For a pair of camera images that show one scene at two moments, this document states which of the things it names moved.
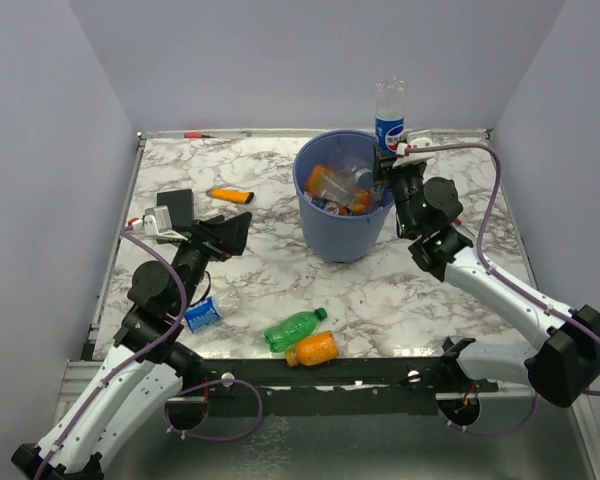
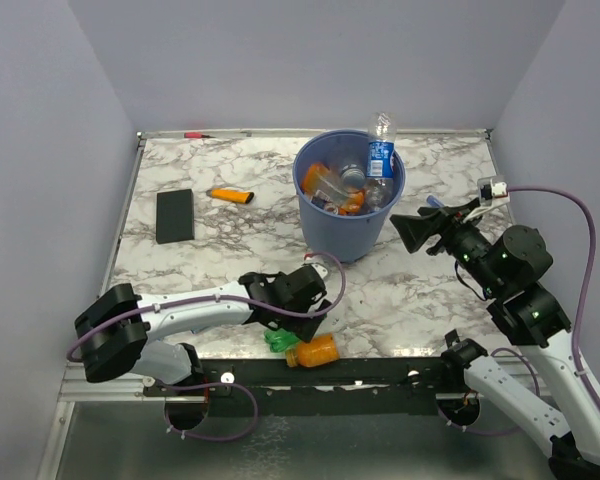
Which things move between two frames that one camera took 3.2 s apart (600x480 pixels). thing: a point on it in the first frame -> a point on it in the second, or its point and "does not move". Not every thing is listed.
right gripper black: x=385 y=170 -> x=445 y=220
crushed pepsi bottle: x=389 y=112 -> x=379 y=166
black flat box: x=180 y=206 does not move
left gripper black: x=230 y=235 -> x=302 y=328
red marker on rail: x=196 y=135 does not move
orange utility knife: x=231 y=195 does not move
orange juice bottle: x=321 y=348 does not move
